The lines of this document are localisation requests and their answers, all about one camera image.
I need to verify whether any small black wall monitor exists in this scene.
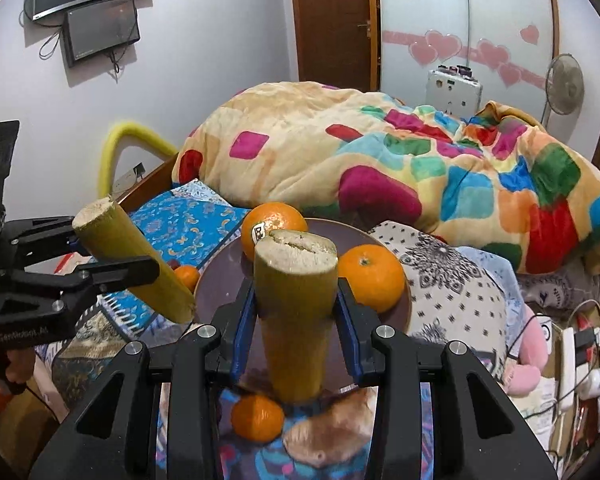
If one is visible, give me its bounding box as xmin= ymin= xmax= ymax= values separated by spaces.
xmin=62 ymin=0 xmax=142 ymax=69

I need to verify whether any wooden bed frame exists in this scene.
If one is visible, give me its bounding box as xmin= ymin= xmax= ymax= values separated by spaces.
xmin=116 ymin=152 xmax=182 ymax=214

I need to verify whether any black television cable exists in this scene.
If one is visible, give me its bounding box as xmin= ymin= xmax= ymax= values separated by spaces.
xmin=38 ymin=29 xmax=64 ymax=60

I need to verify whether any medium orange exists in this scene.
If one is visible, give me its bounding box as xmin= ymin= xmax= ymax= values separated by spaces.
xmin=337 ymin=243 xmax=406 ymax=314

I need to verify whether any large orange with sticker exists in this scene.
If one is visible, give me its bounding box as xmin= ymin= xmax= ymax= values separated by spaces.
xmin=240 ymin=202 xmax=309 ymax=262

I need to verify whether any frosted glass door with hearts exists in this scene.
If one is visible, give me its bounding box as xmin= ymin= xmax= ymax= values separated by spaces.
xmin=376 ymin=0 xmax=562 ymax=133

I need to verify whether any pink plush toy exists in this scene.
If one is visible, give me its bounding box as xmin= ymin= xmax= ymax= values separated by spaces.
xmin=499 ymin=304 xmax=551 ymax=397

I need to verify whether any tiny orange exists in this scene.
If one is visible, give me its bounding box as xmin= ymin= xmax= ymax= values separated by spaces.
xmin=173 ymin=265 xmax=201 ymax=294

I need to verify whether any white power strip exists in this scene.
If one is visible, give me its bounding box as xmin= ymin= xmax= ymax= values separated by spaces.
xmin=556 ymin=326 xmax=579 ymax=405

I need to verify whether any standing fan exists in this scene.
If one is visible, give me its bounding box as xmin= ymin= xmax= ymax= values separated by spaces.
xmin=539 ymin=53 xmax=586 ymax=135

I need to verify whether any brown wooden door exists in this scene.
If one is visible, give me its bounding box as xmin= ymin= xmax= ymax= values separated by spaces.
xmin=288 ymin=0 xmax=382 ymax=93

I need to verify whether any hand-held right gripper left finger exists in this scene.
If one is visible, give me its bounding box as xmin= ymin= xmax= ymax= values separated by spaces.
xmin=28 ymin=287 xmax=257 ymax=480

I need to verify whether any person's left hand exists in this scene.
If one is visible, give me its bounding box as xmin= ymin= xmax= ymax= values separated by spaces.
xmin=6 ymin=345 xmax=37 ymax=385

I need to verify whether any small orange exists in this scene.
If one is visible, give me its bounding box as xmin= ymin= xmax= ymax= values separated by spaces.
xmin=230 ymin=394 xmax=285 ymax=444

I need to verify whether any tan ginger root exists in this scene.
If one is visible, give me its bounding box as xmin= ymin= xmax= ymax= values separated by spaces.
xmin=282 ymin=389 xmax=377 ymax=469

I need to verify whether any blue patterned cloth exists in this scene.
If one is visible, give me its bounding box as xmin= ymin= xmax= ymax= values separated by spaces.
xmin=96 ymin=179 xmax=252 ymax=323

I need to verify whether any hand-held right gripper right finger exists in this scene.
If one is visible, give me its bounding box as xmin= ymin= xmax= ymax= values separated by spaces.
xmin=334 ymin=277 xmax=561 ymax=480

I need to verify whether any colourful patchwork blanket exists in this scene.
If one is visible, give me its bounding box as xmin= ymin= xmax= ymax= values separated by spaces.
xmin=171 ymin=81 xmax=600 ymax=277

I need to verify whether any brown round plate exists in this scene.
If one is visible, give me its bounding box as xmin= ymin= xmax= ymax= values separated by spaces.
xmin=192 ymin=217 xmax=414 ymax=397

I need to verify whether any yellow-green sugarcane piece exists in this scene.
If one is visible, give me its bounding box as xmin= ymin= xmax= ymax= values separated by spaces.
xmin=252 ymin=229 xmax=340 ymax=404
xmin=72 ymin=197 xmax=197 ymax=324

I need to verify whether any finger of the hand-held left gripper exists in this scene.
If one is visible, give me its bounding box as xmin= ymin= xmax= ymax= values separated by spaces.
xmin=2 ymin=255 xmax=161 ymax=313
xmin=2 ymin=216 xmax=90 ymax=267

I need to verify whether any yellow foam tube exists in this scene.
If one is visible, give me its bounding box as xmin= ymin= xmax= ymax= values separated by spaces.
xmin=95 ymin=119 xmax=180 ymax=201

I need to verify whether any white box appliance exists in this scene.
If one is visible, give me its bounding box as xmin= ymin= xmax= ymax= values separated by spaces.
xmin=426 ymin=63 xmax=484 ymax=119

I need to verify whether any black monitor cable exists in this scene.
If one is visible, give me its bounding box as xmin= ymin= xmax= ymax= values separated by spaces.
xmin=109 ymin=46 xmax=129 ymax=80

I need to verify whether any white black-patterned pillow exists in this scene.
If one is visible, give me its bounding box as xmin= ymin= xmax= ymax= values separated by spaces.
xmin=366 ymin=220 xmax=515 ymax=358

